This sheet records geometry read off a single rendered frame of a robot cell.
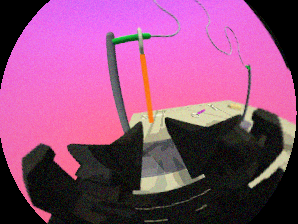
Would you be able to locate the orange handle with grey tip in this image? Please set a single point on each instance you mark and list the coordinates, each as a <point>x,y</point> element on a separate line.
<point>145,77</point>

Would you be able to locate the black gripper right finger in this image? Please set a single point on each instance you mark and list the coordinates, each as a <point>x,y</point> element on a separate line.
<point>195,143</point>

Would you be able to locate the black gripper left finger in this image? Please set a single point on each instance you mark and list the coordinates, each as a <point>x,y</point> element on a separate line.
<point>124,155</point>

